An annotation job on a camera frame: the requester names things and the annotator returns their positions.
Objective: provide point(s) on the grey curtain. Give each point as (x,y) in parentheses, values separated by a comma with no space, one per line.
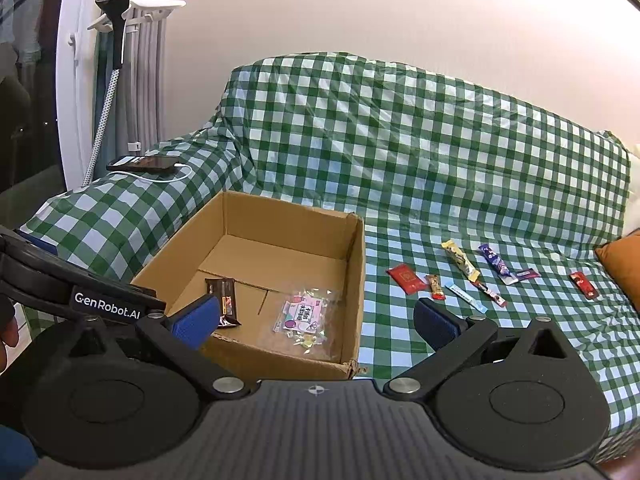
(145,85)

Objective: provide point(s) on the orange cushion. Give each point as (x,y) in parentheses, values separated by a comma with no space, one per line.
(622,265)

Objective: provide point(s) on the green checked sofa cover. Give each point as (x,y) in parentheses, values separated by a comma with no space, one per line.
(400,135)

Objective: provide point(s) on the white door frame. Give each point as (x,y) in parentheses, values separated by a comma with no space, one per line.
(75,85)

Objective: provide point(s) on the small red chocolate packet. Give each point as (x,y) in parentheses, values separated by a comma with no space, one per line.
(582,284)

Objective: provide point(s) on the long yellow snack packet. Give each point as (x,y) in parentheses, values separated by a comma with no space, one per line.
(460,259)

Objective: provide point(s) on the red snack packet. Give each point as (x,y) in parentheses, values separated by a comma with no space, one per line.
(407,278)

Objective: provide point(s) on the dark plate at edge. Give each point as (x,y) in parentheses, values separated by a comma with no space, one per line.
(142,162)

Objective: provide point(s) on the black garment steamer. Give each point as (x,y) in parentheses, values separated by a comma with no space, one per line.
(117,25)

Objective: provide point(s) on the clear candy bag pink label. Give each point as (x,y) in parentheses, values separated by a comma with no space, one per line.
(301,316)

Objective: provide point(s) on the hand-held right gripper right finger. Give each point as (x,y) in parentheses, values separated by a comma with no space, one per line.
(436,327)

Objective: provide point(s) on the small purple and white packet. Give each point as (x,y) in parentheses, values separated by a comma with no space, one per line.
(526,274)

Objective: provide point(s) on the thin red and white candy stick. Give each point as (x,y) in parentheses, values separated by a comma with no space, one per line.
(488,293)

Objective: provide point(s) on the long purple snack packet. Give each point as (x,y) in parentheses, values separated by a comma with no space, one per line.
(495,261)

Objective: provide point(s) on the person's blue pants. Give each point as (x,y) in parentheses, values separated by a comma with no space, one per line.
(15,452)

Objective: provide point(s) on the brown and red snack bar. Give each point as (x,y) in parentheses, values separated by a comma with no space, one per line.
(435,286)

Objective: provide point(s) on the dark brown chocolate bar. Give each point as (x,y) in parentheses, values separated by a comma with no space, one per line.
(227,290)

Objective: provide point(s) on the hanging denim garment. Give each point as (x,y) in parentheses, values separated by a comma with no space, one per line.
(25,5)

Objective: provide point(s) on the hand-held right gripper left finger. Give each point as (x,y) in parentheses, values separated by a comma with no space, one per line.
(192,324)

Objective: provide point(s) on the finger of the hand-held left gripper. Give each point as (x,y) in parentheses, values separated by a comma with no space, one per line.
(34,241)

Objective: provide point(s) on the person's left hand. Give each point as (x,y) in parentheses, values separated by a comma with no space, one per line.
(7,342)

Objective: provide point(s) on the cardboard box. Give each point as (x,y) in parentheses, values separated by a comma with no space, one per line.
(280,260)

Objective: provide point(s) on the white hanger rack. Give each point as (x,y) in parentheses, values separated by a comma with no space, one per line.
(155,6)

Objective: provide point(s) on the blue and white stick packet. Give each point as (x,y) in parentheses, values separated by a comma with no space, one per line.
(465,299)

